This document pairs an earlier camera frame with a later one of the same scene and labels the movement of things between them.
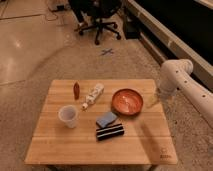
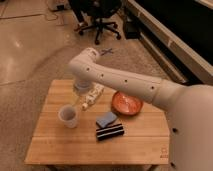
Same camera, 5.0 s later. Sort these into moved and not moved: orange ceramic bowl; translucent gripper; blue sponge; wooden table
Moved: translucent gripper
Not moved: blue sponge; wooden table; orange ceramic bowl
